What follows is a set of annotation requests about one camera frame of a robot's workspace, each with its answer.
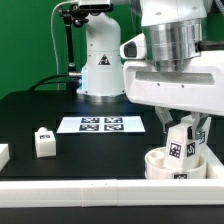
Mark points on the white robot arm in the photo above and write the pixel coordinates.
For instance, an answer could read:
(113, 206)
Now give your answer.
(170, 63)

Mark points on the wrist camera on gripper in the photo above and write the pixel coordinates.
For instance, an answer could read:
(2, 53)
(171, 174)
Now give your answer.
(134, 49)

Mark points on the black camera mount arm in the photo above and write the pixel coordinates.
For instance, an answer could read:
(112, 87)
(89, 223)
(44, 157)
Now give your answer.
(72, 17)

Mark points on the white round stool seat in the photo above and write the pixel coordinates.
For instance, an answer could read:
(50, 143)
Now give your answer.
(155, 169)

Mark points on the white marker sheet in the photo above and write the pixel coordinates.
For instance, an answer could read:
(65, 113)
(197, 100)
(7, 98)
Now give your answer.
(108, 124)

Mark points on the camera on mount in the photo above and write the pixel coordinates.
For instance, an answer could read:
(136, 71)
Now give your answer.
(95, 5)

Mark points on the white U-shaped wall fence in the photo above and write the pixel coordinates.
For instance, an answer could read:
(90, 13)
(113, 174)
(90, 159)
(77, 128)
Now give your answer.
(143, 192)

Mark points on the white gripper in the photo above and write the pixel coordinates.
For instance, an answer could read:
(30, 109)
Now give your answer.
(199, 88)

